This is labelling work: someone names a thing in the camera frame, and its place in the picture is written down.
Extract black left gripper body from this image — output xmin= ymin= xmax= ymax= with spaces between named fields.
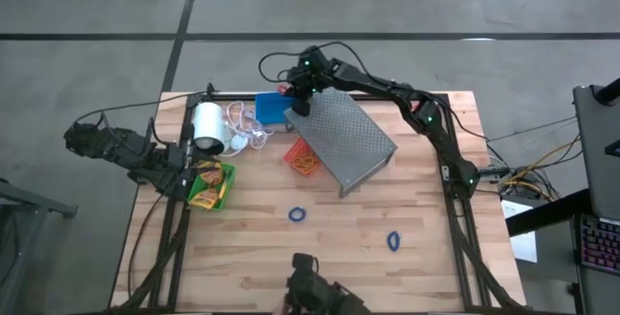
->
xmin=159 ymin=142 xmax=198 ymax=203

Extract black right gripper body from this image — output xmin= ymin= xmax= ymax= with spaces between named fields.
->
xmin=288 ymin=65 xmax=324 ymax=104

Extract blue plastic basket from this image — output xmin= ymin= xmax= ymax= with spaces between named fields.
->
xmin=254 ymin=91 xmax=296 ymax=126

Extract green plastic basket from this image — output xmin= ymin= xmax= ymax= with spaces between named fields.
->
xmin=186 ymin=159 xmax=237 ymax=212

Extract orange plastic basket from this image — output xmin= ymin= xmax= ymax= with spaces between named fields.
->
xmin=283 ymin=137 xmax=324 ymax=178

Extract grey perforated metal riser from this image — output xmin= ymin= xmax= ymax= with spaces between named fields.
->
xmin=283 ymin=86 xmax=399 ymax=199

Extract white cylindrical desk lamp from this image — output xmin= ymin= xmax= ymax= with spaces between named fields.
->
xmin=191 ymin=101 xmax=233 ymax=156

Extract black desk bar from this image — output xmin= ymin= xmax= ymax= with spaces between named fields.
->
xmin=506 ymin=187 xmax=592 ymax=237

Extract grey metal cart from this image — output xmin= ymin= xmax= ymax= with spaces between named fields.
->
xmin=0 ymin=178 xmax=78 ymax=315

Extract black handheld device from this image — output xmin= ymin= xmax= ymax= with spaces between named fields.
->
xmin=284 ymin=251 xmax=372 ymax=315

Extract white paper sheet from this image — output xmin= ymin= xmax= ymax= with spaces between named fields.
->
xmin=501 ymin=198 xmax=539 ymax=264

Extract black stand pole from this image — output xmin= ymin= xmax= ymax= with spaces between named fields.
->
xmin=593 ymin=77 xmax=620 ymax=106

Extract backlit keyboard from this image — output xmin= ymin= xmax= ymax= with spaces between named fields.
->
xmin=574 ymin=212 xmax=620 ymax=275

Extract black aluminium table frame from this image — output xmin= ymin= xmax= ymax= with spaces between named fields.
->
xmin=108 ymin=90 xmax=527 ymax=314

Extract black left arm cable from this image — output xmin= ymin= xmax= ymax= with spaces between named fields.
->
xmin=72 ymin=90 xmax=209 ymax=127

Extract yellow cable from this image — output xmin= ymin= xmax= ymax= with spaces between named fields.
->
xmin=498 ymin=138 xmax=582 ymax=195

